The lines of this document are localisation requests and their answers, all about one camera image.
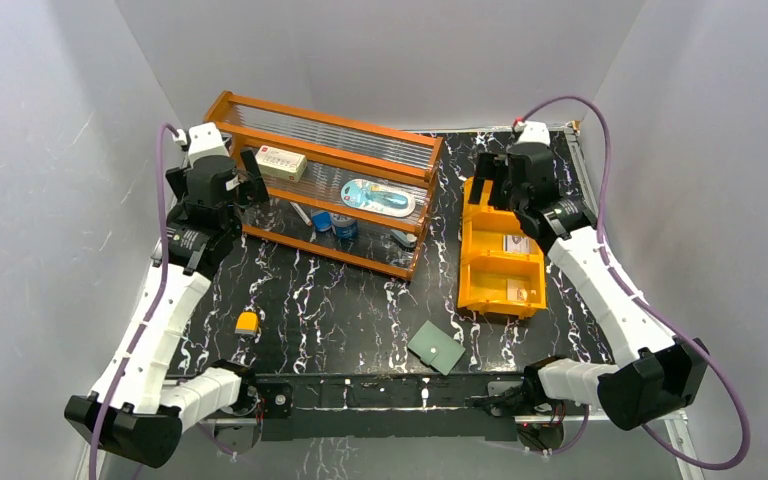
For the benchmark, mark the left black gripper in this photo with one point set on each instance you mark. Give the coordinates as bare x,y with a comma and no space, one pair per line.
247,177

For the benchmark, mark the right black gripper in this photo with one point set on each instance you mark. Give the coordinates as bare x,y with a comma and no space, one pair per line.
490,183

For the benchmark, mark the orange wooden shelf rack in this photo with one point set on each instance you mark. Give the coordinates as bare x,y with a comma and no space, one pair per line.
338,150

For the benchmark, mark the yellow three-compartment bin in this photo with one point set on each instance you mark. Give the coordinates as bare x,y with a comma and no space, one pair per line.
484,266

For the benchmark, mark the green card holder wallet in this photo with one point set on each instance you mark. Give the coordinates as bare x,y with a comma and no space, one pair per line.
435,348

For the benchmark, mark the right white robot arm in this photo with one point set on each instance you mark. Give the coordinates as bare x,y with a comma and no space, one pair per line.
654,372

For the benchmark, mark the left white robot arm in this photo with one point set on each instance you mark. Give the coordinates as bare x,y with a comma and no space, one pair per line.
129,411

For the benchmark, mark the bronze card in bin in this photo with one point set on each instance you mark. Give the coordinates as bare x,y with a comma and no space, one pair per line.
517,291

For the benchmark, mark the white marker pen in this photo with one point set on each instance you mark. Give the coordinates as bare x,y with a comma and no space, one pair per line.
301,213

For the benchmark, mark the white red box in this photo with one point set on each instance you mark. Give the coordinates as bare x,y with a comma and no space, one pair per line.
281,164

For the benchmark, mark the small blue block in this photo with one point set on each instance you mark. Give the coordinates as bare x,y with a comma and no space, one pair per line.
321,220

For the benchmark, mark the blue white jar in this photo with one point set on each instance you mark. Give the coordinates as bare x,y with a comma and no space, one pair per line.
344,227

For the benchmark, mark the blue blister pack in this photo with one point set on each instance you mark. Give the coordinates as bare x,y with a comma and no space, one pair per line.
377,198

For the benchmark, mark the small yellow tape measure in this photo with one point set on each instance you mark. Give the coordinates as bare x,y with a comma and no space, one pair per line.
247,324

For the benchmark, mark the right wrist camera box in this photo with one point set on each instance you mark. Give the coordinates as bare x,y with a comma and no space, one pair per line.
528,131

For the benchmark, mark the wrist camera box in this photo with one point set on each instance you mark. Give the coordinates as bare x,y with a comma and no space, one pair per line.
528,131
205,140

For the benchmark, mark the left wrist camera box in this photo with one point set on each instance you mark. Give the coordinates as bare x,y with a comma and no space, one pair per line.
205,140

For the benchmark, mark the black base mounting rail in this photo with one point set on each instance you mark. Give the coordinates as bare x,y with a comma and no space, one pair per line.
491,406

